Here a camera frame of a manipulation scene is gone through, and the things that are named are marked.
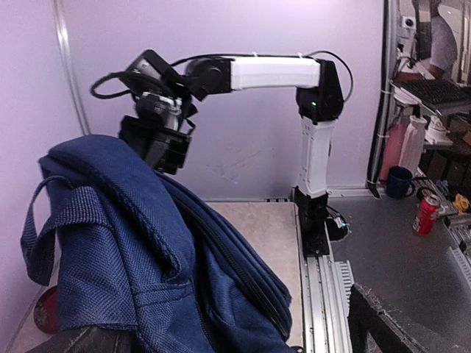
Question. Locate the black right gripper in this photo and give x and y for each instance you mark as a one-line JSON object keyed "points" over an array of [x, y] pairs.
{"points": [[162, 148]]}

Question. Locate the red floral round plate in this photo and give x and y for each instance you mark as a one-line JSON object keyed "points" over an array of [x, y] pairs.
{"points": [[45, 314]]}

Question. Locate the dark blue background mug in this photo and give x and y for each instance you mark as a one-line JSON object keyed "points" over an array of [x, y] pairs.
{"points": [[399, 183]]}

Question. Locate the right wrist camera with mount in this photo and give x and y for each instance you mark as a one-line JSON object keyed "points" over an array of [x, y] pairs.
{"points": [[160, 111]]}

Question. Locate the navy blue student backpack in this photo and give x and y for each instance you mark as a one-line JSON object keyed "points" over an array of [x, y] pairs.
{"points": [[145, 262]]}

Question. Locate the front aluminium rail base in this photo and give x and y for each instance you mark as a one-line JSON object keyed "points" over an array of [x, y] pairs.
{"points": [[325, 283]]}

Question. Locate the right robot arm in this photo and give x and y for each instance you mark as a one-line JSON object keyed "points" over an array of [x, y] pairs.
{"points": [[250, 126]]}

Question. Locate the right aluminium frame post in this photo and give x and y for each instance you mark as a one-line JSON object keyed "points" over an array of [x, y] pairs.
{"points": [[388, 62]]}

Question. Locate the black keyboard on stand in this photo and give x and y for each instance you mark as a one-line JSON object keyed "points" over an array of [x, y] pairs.
{"points": [[440, 96]]}

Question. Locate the aluminium frame post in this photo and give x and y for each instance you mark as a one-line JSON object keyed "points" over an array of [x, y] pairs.
{"points": [[68, 65], [388, 62]]}

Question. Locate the pink background bottle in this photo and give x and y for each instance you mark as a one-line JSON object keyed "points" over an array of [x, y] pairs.
{"points": [[393, 149]]}

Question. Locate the person in white shirt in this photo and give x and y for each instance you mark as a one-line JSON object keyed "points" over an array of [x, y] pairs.
{"points": [[444, 52]]}

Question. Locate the left aluminium frame post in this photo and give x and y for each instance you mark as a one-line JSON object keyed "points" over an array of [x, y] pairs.
{"points": [[68, 65]]}

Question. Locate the red soda can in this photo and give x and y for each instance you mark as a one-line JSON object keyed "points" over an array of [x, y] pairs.
{"points": [[427, 214]]}

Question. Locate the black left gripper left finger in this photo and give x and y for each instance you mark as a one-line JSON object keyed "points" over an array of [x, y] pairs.
{"points": [[88, 339]]}

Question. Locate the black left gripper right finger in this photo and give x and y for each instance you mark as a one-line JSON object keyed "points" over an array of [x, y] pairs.
{"points": [[368, 316]]}

